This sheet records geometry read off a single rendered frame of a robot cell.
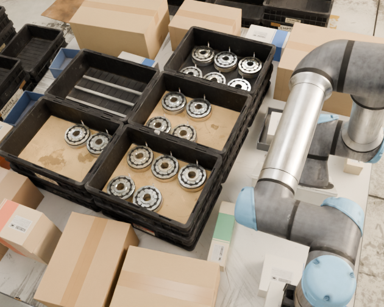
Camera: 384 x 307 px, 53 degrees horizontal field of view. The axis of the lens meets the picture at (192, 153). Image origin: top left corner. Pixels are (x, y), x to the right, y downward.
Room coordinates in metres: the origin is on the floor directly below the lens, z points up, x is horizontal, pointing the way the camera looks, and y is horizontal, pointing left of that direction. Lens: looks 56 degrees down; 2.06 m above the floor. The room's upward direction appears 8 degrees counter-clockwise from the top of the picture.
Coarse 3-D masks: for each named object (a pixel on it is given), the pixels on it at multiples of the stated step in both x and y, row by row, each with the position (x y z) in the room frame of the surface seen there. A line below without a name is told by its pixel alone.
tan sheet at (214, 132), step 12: (156, 108) 1.07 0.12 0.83; (216, 108) 1.02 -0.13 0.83; (180, 120) 0.99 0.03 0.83; (216, 120) 0.96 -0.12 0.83; (228, 120) 0.95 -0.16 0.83; (204, 132) 0.91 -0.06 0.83; (216, 132) 0.90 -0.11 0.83; (228, 132) 0.89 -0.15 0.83; (204, 144) 0.85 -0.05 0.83; (216, 144) 0.84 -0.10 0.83
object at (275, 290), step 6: (270, 282) 0.23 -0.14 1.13; (270, 288) 0.22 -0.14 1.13; (276, 288) 0.21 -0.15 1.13; (282, 288) 0.21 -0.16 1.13; (270, 294) 0.20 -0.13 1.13; (276, 294) 0.20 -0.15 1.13; (282, 294) 0.20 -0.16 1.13; (270, 300) 0.19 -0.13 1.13; (276, 300) 0.19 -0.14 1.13; (264, 306) 0.18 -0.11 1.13; (270, 306) 0.18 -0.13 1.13; (276, 306) 0.17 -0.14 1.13
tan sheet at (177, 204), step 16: (112, 176) 0.77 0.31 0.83; (128, 176) 0.76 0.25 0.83; (144, 176) 0.75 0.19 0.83; (192, 176) 0.72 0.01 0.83; (208, 176) 0.71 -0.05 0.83; (176, 192) 0.66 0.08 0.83; (192, 192) 0.65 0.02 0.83; (160, 208) 0.61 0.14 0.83; (176, 208) 0.60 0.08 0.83; (192, 208) 0.59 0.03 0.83
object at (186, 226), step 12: (120, 132) 0.89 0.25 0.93; (144, 132) 0.88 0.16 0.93; (180, 144) 0.80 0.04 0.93; (216, 156) 0.73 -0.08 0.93; (96, 168) 0.75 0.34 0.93; (216, 168) 0.68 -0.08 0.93; (96, 192) 0.65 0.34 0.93; (204, 192) 0.59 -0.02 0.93; (120, 204) 0.60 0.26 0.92; (132, 204) 0.59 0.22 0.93; (156, 216) 0.53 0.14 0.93; (192, 216) 0.51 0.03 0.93; (180, 228) 0.48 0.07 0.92
